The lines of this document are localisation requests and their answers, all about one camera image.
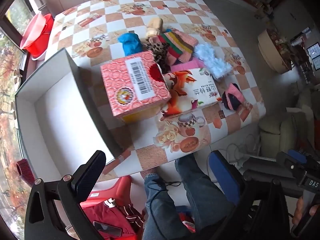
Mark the white cardboard box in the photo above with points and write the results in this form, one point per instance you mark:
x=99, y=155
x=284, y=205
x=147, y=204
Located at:
x=62, y=120

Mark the light blue fluffy cloth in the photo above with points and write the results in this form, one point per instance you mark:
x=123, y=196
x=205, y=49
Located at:
x=212, y=62

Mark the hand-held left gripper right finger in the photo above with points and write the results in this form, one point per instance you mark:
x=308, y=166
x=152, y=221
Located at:
x=222, y=177

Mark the red plastic basin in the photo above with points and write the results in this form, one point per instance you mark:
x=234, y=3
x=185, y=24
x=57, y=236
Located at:
x=45, y=42

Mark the round coffee table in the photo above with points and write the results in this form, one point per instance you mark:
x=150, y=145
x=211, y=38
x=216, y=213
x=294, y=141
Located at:
x=267, y=47

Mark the fox print carton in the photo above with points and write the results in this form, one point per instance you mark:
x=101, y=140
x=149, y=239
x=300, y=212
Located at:
x=185, y=92

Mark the pink plastic basin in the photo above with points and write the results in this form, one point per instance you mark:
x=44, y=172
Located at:
x=32, y=31

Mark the leopard print scrunchie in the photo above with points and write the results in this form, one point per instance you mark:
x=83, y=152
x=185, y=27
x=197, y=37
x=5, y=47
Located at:
x=160, y=52

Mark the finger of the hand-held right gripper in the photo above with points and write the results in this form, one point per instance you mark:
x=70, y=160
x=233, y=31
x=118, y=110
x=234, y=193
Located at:
x=260, y=176
x=260, y=162

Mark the cream polka dot scrunchie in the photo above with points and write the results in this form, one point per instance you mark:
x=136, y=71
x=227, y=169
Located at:
x=152, y=34

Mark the person's legs in jeans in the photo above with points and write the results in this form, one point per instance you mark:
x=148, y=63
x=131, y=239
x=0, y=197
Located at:
x=195, y=200

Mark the black smartphone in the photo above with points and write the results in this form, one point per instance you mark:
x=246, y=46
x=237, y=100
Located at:
x=107, y=228

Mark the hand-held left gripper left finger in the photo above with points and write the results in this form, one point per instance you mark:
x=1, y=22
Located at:
x=87, y=177

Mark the checkered printed tablecloth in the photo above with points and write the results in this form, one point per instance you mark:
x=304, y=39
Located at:
x=150, y=5

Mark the blue crumpled cloth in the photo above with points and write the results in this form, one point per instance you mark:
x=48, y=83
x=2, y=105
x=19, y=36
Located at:
x=130, y=42

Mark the cream sofa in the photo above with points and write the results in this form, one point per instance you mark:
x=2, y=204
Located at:
x=275, y=130

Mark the striped knitted cloth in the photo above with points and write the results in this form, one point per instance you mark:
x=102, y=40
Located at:
x=180, y=45

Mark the pink patterned carton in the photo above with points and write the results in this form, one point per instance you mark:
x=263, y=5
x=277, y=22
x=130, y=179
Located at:
x=120, y=80

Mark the person's right hand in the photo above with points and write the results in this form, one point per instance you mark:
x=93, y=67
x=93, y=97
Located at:
x=298, y=210

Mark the red bag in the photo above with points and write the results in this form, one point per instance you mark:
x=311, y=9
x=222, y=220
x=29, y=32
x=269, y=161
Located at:
x=107, y=212

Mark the pink foam sponge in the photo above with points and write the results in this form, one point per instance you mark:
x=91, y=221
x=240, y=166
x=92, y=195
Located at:
x=185, y=66

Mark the white shoe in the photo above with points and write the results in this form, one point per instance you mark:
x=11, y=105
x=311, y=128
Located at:
x=18, y=76
x=12, y=106

